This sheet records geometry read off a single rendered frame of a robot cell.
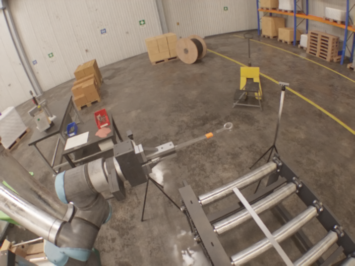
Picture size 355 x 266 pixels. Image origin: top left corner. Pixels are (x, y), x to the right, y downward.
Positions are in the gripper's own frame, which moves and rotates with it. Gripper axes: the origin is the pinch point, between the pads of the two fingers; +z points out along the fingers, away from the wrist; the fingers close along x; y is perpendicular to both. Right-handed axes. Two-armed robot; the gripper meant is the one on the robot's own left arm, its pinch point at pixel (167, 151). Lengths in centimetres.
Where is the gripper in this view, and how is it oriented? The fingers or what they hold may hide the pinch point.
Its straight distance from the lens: 52.2
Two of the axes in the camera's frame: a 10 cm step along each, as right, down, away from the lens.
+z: 9.3, -3.4, 1.6
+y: -3.3, -5.5, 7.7
